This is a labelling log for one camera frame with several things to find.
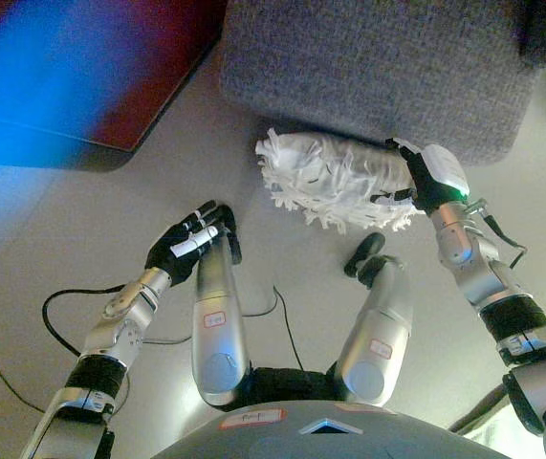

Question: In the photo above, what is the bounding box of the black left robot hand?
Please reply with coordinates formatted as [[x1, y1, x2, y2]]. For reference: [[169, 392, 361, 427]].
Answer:
[[144, 200, 229, 289]]

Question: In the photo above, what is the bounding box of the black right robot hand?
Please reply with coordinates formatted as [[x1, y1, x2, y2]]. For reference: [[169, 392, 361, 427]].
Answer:
[[369, 137, 471, 216]]

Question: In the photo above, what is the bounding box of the white fringed pillow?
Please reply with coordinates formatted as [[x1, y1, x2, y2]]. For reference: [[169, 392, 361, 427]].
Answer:
[[254, 126, 421, 236]]

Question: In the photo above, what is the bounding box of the silver left robot leg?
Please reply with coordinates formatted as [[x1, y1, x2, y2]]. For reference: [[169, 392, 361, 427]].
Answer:
[[189, 205, 251, 413]]

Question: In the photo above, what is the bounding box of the silver robot leg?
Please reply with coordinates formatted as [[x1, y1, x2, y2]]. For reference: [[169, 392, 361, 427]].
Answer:
[[334, 232, 415, 408], [189, 205, 251, 413]]

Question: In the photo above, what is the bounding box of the grey fabric armchair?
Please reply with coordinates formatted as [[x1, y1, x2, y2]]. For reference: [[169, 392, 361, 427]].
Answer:
[[218, 0, 546, 169]]

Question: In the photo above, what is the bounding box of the silver right robot leg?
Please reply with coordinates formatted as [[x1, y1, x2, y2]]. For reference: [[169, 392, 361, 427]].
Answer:
[[334, 232, 415, 408]]

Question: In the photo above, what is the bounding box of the reddish wooden cabinet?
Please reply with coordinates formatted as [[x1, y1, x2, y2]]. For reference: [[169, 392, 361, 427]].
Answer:
[[0, 0, 229, 174]]

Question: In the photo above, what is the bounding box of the grey robot torso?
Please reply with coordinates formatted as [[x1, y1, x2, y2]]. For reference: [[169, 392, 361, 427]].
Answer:
[[150, 365, 493, 459]]

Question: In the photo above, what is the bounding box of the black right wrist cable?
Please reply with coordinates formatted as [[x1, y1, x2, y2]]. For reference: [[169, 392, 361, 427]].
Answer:
[[464, 197, 528, 274]]

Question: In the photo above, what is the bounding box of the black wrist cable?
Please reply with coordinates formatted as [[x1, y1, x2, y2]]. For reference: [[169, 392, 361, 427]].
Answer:
[[464, 197, 528, 274], [41, 284, 126, 358]]

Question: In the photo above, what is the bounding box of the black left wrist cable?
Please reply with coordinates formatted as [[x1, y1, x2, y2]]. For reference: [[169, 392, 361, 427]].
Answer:
[[41, 284, 126, 358]]

